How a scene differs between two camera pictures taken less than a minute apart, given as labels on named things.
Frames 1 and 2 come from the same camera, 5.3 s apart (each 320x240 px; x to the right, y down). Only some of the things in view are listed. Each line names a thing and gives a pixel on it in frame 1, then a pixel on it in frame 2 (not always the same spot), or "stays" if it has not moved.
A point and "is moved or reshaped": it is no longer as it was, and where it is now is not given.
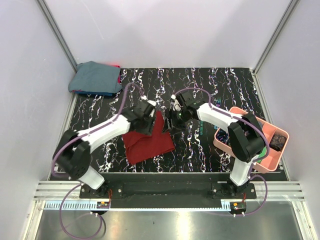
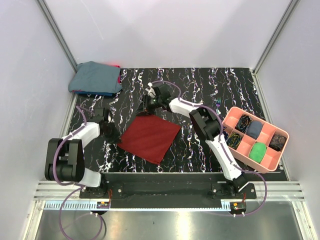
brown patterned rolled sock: [277, 142] stays
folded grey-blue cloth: [92, 76] stays
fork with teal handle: [218, 102] stays
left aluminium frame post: [54, 27] stays
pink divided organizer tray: [276, 137] stays
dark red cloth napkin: [140, 147] is moved or reshaped
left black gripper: [147, 131] -> [115, 138]
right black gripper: [170, 114] -> [146, 108]
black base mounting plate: [168, 187] stays
